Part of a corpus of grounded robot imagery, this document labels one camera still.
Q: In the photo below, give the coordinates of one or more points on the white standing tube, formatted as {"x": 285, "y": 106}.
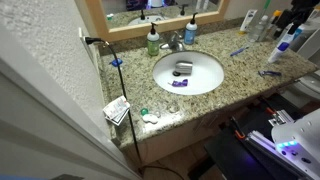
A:
{"x": 248, "y": 20}

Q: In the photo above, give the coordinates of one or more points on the blue toothbrush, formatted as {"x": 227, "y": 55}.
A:
{"x": 238, "y": 51}

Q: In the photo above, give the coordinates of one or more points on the white oval sink basin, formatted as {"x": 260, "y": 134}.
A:
{"x": 206, "y": 73}

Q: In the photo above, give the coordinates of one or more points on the white wall outlet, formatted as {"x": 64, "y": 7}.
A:
{"x": 85, "y": 46}

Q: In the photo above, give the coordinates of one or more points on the purple wrapper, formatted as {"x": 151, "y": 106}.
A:
{"x": 180, "y": 83}

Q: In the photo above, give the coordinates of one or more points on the white green contact lens case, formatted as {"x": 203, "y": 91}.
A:
{"x": 150, "y": 118}

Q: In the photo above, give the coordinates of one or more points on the black orange clamp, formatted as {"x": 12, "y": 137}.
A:
{"x": 269, "y": 109}
{"x": 238, "y": 133}

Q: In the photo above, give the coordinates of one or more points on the black robot cart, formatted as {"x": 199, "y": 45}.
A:
{"x": 226, "y": 156}

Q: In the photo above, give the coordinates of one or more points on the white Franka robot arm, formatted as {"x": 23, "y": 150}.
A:
{"x": 300, "y": 140}

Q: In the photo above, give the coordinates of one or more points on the wooden vanity cabinet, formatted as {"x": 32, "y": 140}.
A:
{"x": 173, "y": 140}

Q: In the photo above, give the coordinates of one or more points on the wood framed wall mirror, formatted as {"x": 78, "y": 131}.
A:
{"x": 100, "y": 20}

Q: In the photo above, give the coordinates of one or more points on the green soap pump bottle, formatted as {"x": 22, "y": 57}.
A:
{"x": 153, "y": 45}

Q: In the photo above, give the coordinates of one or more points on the white toilet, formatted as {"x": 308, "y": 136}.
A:
{"x": 310, "y": 86}

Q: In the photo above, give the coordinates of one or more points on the metal cup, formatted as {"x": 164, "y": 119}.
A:
{"x": 184, "y": 67}

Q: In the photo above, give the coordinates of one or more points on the small blue plastic item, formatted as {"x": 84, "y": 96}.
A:
{"x": 116, "y": 62}

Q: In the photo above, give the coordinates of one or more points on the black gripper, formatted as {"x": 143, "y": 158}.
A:
{"x": 305, "y": 8}

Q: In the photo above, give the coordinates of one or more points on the clear plastic bottle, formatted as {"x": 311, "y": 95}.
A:
{"x": 257, "y": 31}

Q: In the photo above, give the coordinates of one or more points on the blue razor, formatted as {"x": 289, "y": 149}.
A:
{"x": 268, "y": 73}

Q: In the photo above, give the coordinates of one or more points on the chrome sink faucet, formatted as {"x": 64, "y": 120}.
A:
{"x": 174, "y": 41}

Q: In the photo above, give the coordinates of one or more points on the clear round lid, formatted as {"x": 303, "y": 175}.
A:
{"x": 173, "y": 108}

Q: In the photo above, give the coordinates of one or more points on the aluminium mounting rail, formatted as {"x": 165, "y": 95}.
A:
{"x": 263, "y": 141}

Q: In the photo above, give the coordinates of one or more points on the blue soap pump bottle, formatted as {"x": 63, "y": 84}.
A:
{"x": 190, "y": 35}

